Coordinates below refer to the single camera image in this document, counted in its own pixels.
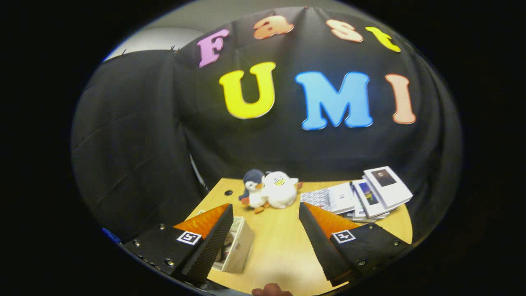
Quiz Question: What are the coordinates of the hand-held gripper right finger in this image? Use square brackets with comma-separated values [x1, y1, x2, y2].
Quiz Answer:
[299, 201, 411, 287]

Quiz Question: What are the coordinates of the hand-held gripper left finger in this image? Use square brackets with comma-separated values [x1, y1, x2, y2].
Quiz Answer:
[123, 203, 234, 286]

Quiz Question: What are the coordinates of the beige fabric storage box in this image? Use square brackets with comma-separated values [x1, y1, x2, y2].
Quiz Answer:
[197, 210, 255, 274]

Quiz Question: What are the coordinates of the grey patterned book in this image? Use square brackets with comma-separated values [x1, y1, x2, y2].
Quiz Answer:
[300, 182, 356, 215]

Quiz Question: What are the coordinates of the dark grey book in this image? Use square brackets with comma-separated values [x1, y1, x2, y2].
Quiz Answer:
[343, 208, 391, 223]

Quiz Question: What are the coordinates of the white book with blue photo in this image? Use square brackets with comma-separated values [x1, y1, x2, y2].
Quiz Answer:
[352, 179, 397, 219]

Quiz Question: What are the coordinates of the white duck plush toy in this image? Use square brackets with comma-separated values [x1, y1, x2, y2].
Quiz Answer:
[262, 171, 303, 209]

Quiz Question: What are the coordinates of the penguin plush toy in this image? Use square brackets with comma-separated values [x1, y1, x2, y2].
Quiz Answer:
[238, 169, 270, 214]

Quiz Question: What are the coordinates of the white book with dark photo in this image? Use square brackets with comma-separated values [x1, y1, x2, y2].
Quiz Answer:
[363, 166, 413, 209]

